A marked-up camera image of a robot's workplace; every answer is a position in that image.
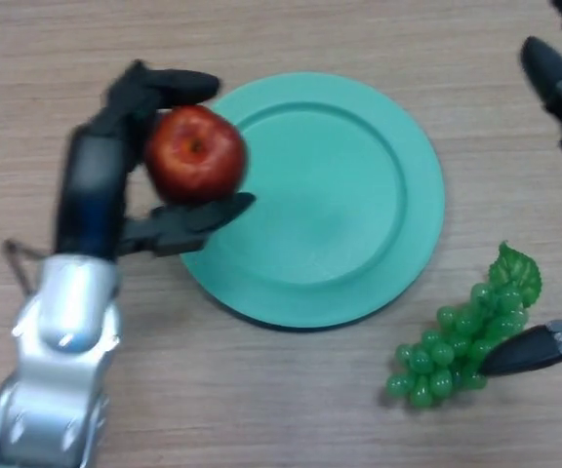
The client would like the green round plate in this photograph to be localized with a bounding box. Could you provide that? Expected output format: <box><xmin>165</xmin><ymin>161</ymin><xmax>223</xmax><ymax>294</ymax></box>
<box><xmin>179</xmin><ymin>72</ymin><xmax>446</xmax><ymax>332</ymax></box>

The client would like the red apple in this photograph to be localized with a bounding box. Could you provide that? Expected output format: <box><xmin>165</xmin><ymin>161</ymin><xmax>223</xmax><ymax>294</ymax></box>
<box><xmin>143</xmin><ymin>104</ymin><xmax>248</xmax><ymax>205</ymax></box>

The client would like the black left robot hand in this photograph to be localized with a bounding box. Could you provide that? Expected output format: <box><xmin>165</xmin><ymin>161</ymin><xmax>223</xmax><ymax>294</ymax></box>
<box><xmin>54</xmin><ymin>58</ymin><xmax>258</xmax><ymax>262</ymax></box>

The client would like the green plastic grape bunch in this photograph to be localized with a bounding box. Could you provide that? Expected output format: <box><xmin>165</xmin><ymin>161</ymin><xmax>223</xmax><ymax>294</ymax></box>
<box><xmin>385</xmin><ymin>241</ymin><xmax>543</xmax><ymax>410</ymax></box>

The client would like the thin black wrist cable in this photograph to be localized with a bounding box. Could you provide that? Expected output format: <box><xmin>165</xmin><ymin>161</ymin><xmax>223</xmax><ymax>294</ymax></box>
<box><xmin>1</xmin><ymin>237</ymin><xmax>46</xmax><ymax>296</ymax></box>

